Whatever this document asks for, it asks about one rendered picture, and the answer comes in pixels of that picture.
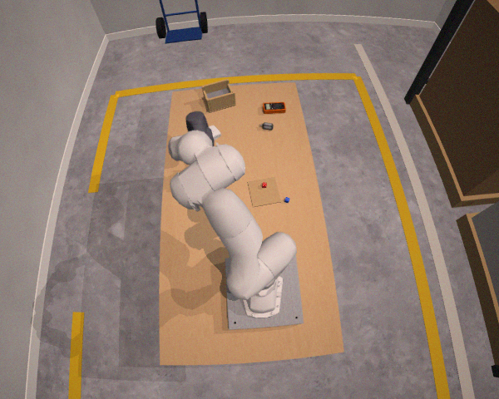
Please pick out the tan wooden open box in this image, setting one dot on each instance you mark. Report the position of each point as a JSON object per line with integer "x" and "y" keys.
{"x": 218, "y": 96}

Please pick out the thin tan flat mat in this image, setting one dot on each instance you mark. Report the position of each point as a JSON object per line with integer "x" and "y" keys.
{"x": 263, "y": 196}

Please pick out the orange pocket multimeter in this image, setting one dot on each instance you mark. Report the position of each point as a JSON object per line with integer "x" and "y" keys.
{"x": 274, "y": 107}

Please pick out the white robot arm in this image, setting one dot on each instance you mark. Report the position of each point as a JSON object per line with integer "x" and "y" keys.
{"x": 203, "y": 184}

